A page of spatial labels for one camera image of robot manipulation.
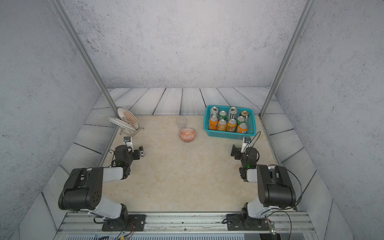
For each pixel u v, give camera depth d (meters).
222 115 1.08
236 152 0.83
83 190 0.45
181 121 1.12
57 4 0.70
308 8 0.70
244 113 1.08
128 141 0.82
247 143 0.80
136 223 0.73
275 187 0.46
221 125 1.02
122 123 0.93
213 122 1.04
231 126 1.02
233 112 1.05
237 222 0.73
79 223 0.74
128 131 1.02
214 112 1.05
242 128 0.99
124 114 1.05
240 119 1.04
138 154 0.87
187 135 1.08
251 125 1.03
